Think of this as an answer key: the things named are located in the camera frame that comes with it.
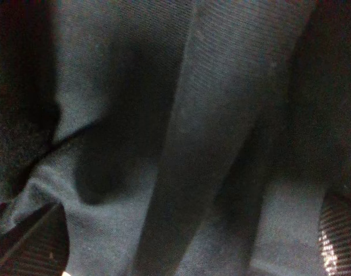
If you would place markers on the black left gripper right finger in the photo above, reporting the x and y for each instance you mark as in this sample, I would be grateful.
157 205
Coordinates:
334 234

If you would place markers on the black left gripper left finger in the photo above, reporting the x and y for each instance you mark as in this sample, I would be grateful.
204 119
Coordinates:
37 245

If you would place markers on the black short sleeve t-shirt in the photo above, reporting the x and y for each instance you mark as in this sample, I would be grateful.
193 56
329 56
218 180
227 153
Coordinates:
181 137

